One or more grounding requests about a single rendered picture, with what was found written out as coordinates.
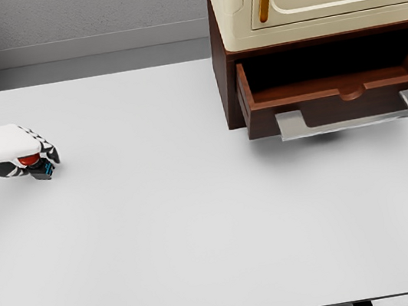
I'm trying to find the red button black switch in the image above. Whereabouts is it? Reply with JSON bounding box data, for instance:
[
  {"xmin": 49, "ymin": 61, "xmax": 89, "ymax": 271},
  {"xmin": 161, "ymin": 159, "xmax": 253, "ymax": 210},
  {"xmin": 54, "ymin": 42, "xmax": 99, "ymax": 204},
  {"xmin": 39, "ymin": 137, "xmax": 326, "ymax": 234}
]
[{"xmin": 18, "ymin": 150, "xmax": 57, "ymax": 186}]

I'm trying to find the brown drawer with metal handle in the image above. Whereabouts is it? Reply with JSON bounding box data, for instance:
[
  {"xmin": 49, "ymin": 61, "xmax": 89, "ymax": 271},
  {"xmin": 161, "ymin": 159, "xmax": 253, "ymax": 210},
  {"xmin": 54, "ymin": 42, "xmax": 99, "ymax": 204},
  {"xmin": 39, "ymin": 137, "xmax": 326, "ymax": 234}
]
[{"xmin": 232, "ymin": 31, "xmax": 408, "ymax": 149}]

